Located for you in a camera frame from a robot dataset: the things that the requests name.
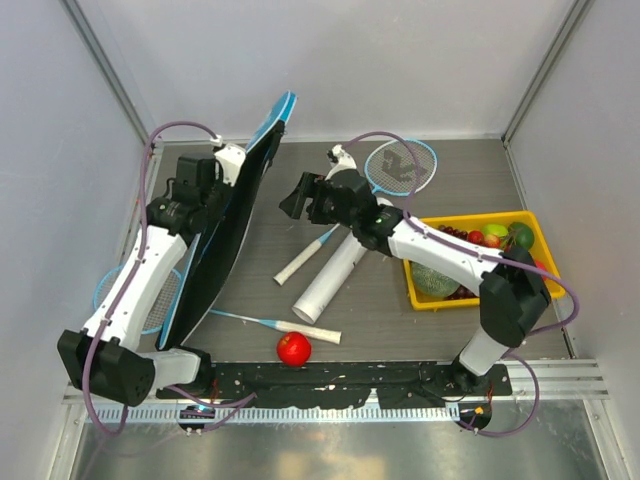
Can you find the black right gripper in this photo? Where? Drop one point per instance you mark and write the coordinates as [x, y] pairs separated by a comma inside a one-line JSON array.
[[294, 204]]

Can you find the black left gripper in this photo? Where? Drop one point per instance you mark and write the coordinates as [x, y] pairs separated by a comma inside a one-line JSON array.
[[218, 176]]

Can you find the white shuttlecock tube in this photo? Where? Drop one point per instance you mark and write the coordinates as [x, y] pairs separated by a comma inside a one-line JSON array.
[[319, 294]]

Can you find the blue sport racket bag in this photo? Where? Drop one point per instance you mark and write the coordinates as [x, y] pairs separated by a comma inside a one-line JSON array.
[[215, 251]]

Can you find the blue racket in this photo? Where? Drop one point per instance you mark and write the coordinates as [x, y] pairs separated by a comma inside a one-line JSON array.
[[394, 168], [164, 304]]

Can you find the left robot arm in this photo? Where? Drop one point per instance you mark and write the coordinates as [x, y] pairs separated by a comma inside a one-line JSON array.
[[102, 358]]

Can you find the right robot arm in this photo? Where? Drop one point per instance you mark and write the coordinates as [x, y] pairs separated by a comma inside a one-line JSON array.
[[511, 290]]

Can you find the red apple on table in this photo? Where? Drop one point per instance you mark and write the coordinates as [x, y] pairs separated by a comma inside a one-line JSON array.
[[294, 349]]

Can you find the green netted melon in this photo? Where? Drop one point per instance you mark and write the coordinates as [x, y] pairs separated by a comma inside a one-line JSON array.
[[432, 283]]

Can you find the red cherry bunch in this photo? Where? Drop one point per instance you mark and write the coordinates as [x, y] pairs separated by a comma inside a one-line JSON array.
[[489, 240]]

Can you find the yellow-green fruit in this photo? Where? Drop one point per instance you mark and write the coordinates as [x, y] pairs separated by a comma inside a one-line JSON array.
[[495, 229]]

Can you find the green lime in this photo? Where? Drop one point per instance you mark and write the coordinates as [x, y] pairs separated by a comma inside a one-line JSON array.
[[521, 235]]

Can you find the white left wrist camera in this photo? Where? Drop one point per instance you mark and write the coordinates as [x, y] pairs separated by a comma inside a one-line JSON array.
[[231, 158]]

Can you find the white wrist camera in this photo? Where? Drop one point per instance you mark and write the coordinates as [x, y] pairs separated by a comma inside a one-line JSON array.
[[231, 158], [340, 160]]

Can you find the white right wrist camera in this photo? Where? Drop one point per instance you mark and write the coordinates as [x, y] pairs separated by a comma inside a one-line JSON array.
[[340, 160]]

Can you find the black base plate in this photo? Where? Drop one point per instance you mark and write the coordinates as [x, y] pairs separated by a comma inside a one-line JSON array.
[[340, 385]]

